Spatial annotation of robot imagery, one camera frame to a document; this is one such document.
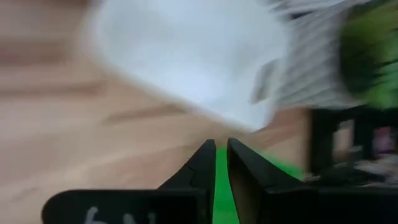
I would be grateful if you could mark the white plastic basket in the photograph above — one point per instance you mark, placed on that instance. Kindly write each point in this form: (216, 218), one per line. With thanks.
(186, 56)

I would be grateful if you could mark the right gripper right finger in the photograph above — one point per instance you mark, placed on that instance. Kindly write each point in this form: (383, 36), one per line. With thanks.
(252, 177)

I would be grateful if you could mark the white ribbed plant pot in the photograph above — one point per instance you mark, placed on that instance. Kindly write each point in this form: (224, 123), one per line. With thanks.
(314, 62)

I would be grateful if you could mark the green succulent plant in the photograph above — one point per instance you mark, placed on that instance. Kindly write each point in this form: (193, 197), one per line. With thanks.
(370, 46)

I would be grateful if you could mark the green plastic basket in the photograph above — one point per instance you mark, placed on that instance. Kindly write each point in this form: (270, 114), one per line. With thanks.
(222, 186)

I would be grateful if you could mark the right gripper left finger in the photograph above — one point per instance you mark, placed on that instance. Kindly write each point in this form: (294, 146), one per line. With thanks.
(203, 168)

